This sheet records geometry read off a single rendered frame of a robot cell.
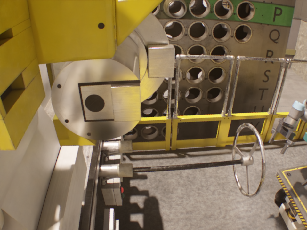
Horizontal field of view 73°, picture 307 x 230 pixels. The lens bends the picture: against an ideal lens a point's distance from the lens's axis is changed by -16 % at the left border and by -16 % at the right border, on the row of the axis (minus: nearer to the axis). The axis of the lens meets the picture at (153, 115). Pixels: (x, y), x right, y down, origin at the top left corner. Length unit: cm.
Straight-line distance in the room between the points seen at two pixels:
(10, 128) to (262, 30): 301
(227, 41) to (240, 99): 88
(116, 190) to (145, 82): 61
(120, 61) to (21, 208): 38
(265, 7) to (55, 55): 284
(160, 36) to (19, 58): 47
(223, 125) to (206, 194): 74
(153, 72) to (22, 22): 45
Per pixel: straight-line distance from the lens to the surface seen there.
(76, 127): 58
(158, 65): 74
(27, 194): 58
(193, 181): 225
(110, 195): 126
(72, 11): 44
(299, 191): 204
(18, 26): 42
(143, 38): 75
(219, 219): 204
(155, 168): 114
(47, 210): 62
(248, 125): 120
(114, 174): 113
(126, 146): 124
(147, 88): 81
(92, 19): 43
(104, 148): 126
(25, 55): 43
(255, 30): 312
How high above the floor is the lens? 169
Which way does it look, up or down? 34 degrees down
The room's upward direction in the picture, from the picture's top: straight up
